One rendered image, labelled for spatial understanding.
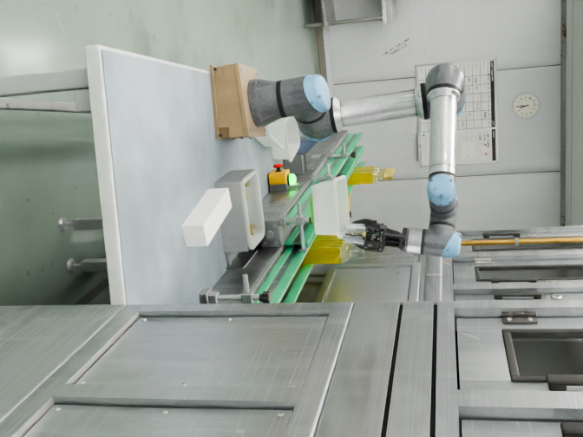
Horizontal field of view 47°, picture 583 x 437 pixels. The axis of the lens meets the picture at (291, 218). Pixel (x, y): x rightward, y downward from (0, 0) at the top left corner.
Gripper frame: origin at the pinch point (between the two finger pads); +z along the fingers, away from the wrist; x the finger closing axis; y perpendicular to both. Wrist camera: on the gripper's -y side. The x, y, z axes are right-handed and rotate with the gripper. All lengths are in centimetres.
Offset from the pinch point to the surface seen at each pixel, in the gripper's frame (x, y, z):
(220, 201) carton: -8.6, 20.5, 31.1
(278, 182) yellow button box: -6, -53, 33
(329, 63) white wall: -82, -603, 117
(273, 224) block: 2.7, -13.6, 24.0
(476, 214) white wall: 83, -631, -71
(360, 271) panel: 22.3, -42.1, -2.7
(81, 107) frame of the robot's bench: -33, 65, 49
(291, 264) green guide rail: 13.0, -4.3, 15.2
